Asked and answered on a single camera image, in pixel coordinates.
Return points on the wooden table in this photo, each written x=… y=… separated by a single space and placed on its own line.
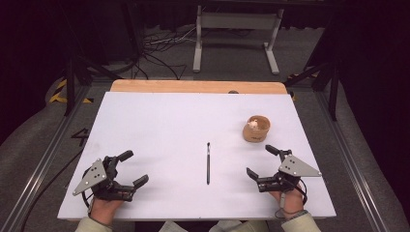
x=193 y=86

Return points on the aluminium rail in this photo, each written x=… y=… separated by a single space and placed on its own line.
x=351 y=161
x=42 y=167

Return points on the white board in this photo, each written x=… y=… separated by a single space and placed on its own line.
x=174 y=129

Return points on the person's right hand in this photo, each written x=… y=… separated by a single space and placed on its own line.
x=291 y=202

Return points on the person's light clothing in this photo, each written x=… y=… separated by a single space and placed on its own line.
x=238 y=226

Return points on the white metal stand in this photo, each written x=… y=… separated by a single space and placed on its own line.
x=238 y=21

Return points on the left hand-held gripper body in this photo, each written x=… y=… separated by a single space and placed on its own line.
x=93 y=178

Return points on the yellow black floor tape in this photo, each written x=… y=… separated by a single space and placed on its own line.
x=58 y=96

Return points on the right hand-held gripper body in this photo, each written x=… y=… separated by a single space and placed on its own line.
x=295 y=168

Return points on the round wooden cup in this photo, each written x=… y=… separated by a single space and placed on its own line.
x=254 y=134

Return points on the person's left hand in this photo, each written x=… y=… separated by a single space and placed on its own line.
x=103 y=209

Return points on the small white object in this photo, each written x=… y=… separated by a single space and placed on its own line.
x=253 y=123

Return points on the black pen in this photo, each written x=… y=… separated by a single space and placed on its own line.
x=208 y=164

